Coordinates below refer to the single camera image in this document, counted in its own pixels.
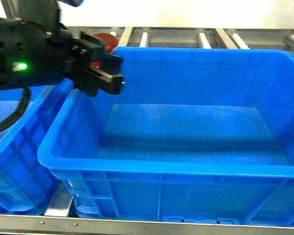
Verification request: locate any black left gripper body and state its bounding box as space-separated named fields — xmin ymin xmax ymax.
xmin=0 ymin=18 xmax=105 ymax=96

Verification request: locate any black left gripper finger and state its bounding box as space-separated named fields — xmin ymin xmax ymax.
xmin=91 ymin=69 xmax=124 ymax=95
xmin=101 ymin=52 xmax=123 ymax=68

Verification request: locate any red mushroom push button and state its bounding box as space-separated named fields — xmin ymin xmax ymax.
xmin=94 ymin=33 xmax=119 ymax=70

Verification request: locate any blue plastic bin right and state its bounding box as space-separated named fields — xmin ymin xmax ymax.
xmin=37 ymin=46 xmax=294 ymax=225

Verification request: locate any blue plastic bin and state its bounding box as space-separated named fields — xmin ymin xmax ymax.
xmin=37 ymin=46 xmax=294 ymax=225
xmin=0 ymin=79 xmax=73 ymax=215

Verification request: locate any blue plastic bin left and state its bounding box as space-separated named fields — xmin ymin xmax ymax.
xmin=0 ymin=79 xmax=73 ymax=215

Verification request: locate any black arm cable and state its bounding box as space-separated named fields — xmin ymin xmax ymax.
xmin=0 ymin=88 xmax=31 ymax=135

